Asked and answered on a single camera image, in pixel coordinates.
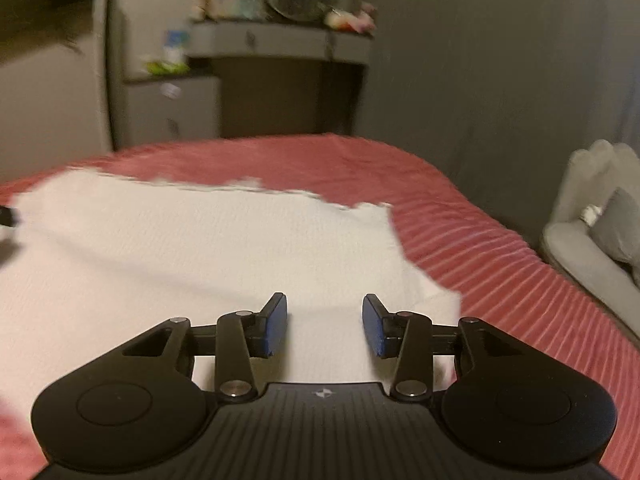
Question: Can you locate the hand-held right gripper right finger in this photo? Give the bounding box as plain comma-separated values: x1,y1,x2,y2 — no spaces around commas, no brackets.
362,293,523,400

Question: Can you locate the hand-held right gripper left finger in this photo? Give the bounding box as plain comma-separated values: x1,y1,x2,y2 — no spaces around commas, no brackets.
120,292,289,400

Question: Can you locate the white knit sweater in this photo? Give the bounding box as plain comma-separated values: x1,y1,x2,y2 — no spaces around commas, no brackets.
0,167,463,431

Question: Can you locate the pink ribbed blanket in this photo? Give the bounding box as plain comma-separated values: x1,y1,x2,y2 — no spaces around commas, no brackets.
0,132,640,480

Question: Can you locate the tall white cabinet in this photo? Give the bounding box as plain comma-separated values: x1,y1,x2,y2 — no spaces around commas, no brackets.
91,0,127,152

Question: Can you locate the small grey cabinet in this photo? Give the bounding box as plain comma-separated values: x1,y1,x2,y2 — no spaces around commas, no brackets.
122,65,224,152

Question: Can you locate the grey shell armchair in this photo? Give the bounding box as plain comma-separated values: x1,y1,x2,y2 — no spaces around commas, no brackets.
539,139,640,348

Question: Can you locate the blue and white bottle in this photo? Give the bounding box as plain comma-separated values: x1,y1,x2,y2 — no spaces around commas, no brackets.
164,29,190,64

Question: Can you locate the grey bow cushion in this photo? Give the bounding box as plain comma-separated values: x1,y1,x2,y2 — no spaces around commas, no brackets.
589,186,640,267

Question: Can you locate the grey dressing table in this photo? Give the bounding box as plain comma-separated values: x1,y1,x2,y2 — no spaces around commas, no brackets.
186,19,376,137

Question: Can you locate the pink plush toy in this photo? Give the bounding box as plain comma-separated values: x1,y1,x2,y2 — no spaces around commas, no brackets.
324,1,377,37

